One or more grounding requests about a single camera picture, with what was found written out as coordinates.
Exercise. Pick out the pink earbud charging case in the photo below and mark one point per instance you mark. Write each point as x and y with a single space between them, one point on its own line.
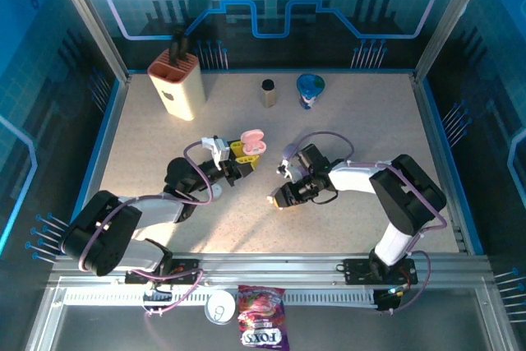
251 137

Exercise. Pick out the white bottle cap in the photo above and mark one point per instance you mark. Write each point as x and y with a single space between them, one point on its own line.
217 191

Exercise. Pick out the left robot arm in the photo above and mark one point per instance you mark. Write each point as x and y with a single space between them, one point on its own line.
102 236

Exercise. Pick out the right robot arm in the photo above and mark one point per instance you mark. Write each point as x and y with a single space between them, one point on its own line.
411 195

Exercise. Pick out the beige bottle black cap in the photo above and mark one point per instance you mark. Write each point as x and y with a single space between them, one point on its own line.
268 96

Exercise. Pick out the beige knife block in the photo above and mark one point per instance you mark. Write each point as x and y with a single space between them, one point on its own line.
181 88

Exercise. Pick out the blue yogurt cup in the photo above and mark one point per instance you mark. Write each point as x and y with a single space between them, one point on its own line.
310 88

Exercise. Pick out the fruit candy bag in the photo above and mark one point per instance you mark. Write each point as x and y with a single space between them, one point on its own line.
263 318

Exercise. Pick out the aluminium frame rail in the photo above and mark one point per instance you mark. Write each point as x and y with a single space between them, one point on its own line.
267 264

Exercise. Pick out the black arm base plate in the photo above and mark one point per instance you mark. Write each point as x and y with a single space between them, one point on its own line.
357 271
181 266

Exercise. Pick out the aluminium frame post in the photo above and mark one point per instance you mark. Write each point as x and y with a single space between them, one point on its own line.
89 18
450 18

